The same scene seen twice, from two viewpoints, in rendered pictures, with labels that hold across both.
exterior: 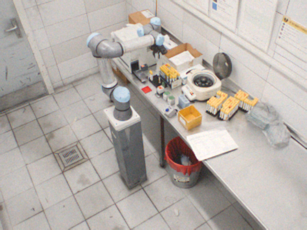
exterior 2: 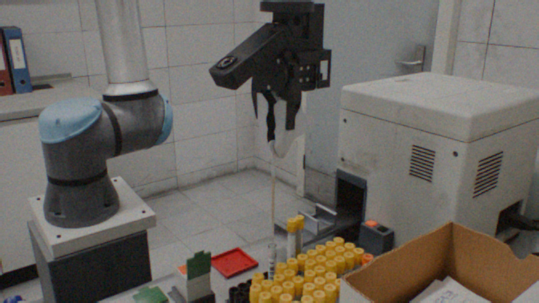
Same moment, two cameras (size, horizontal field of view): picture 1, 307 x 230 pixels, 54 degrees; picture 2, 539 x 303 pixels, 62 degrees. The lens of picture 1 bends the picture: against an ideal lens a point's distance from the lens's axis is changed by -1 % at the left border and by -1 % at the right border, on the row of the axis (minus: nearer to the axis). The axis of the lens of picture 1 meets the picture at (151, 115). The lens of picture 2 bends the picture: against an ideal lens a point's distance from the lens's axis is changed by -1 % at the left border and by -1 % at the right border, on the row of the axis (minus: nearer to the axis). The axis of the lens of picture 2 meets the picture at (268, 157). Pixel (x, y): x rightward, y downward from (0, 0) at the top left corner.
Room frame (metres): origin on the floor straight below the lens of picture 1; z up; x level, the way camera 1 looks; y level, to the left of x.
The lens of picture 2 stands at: (1.89, -0.68, 1.35)
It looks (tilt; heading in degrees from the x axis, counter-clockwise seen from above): 20 degrees down; 82
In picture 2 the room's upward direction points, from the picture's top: straight up
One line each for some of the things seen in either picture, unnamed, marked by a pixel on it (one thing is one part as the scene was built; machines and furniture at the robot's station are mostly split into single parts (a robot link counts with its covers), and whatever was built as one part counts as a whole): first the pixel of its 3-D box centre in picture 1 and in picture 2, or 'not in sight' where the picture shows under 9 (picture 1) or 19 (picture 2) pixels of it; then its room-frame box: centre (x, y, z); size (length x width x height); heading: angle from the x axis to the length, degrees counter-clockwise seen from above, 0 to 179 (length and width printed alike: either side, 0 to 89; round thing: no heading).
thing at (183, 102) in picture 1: (183, 103); not in sight; (1.69, -0.26, 0.92); 0.10 x 0.07 x 0.10; 24
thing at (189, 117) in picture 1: (189, 118); not in sight; (1.53, -0.28, 0.93); 0.13 x 0.13 x 0.10; 28
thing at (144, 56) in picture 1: (136, 49); (430, 163); (2.33, 0.10, 1.03); 0.31 x 0.27 x 0.30; 29
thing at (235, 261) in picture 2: (146, 89); (233, 262); (1.93, 0.03, 0.88); 0.07 x 0.07 x 0.01; 29
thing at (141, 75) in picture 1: (138, 72); (325, 220); (2.12, 0.09, 0.92); 0.21 x 0.07 x 0.05; 29
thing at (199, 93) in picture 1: (201, 85); not in sight; (1.87, -0.42, 0.94); 0.30 x 0.24 x 0.12; 110
